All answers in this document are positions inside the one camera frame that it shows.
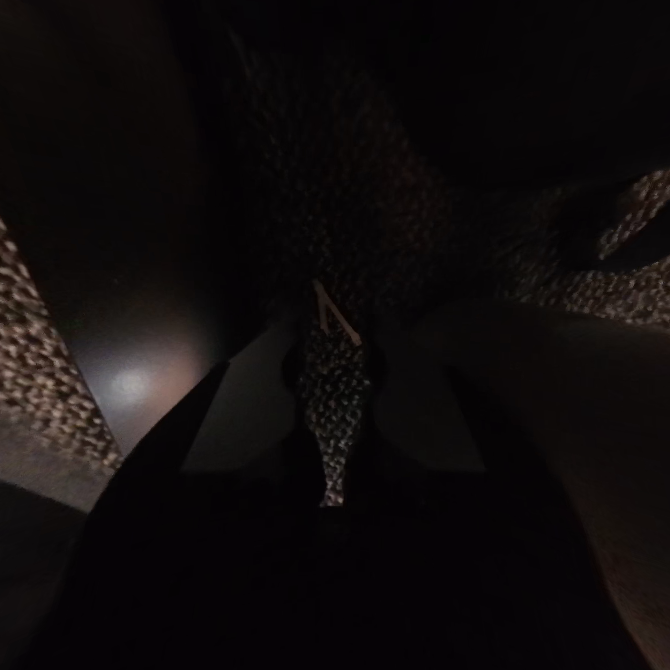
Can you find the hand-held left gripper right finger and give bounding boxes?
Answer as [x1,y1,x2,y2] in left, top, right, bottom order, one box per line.
[360,318,489,473]

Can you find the speckled dark cloth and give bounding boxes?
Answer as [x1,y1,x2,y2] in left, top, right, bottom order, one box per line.
[0,52,670,508]

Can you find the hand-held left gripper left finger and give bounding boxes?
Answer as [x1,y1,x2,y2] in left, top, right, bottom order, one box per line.
[180,313,300,473]

